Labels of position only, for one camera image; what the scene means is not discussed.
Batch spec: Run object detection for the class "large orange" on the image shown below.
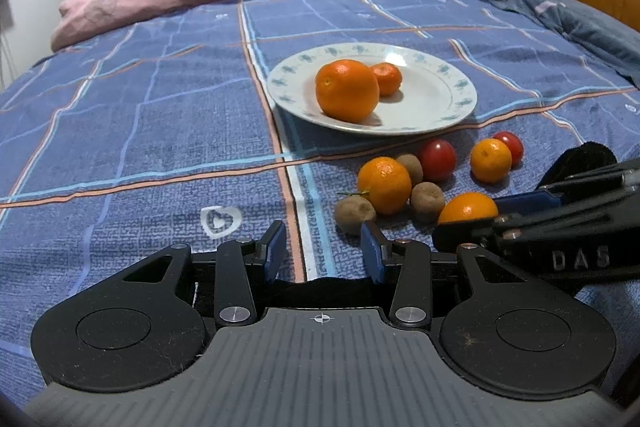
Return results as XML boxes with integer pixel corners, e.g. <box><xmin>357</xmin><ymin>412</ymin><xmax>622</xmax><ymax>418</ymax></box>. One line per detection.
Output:
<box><xmin>314</xmin><ymin>60</ymin><xmax>380</xmax><ymax>124</ymax></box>

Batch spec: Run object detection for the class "blue plaid bed sheet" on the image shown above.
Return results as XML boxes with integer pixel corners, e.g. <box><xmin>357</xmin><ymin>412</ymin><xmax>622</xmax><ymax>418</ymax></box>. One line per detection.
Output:
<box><xmin>1</xmin><ymin>0</ymin><xmax>639</xmax><ymax>405</ymax></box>

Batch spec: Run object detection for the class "white floral plate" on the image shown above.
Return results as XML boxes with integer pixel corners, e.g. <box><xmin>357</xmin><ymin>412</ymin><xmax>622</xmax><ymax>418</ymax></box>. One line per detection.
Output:
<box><xmin>267</xmin><ymin>42</ymin><xmax>477</xmax><ymax>135</ymax></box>

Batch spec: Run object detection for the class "mandarin small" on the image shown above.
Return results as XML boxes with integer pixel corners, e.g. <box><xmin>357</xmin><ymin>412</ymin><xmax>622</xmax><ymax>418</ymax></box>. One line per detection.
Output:
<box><xmin>470</xmin><ymin>139</ymin><xmax>512</xmax><ymax>184</ymax></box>

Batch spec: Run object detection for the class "mandarin front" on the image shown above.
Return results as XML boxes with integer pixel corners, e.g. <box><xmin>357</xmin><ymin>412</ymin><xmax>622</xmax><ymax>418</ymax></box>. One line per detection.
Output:
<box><xmin>437</xmin><ymin>192</ymin><xmax>499</xmax><ymax>225</ymax></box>

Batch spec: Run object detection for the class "brown longan back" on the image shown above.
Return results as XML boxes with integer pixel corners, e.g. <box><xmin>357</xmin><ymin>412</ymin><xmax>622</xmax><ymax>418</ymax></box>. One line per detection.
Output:
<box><xmin>396</xmin><ymin>153</ymin><xmax>423</xmax><ymax>186</ymax></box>

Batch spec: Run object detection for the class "grey blue blanket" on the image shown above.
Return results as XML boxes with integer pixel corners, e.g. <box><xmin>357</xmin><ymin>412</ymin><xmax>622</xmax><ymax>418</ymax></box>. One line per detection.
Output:
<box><xmin>492</xmin><ymin>0</ymin><xmax>640</xmax><ymax>88</ymax></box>

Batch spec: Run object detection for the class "brown longan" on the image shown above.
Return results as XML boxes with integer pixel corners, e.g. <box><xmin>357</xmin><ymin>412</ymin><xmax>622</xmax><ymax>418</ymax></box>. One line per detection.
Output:
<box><xmin>410</xmin><ymin>182</ymin><xmax>446</xmax><ymax>222</ymax></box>
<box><xmin>396</xmin><ymin>153</ymin><xmax>423</xmax><ymax>186</ymax></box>
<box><xmin>334</xmin><ymin>195</ymin><xmax>376</xmax><ymax>235</ymax></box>

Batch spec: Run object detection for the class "red cherry tomato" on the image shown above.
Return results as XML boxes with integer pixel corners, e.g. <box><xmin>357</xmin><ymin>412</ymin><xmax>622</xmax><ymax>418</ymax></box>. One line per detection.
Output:
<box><xmin>494</xmin><ymin>131</ymin><xmax>524</xmax><ymax>167</ymax></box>
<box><xmin>418</xmin><ymin>139</ymin><xmax>457</xmax><ymax>183</ymax></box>

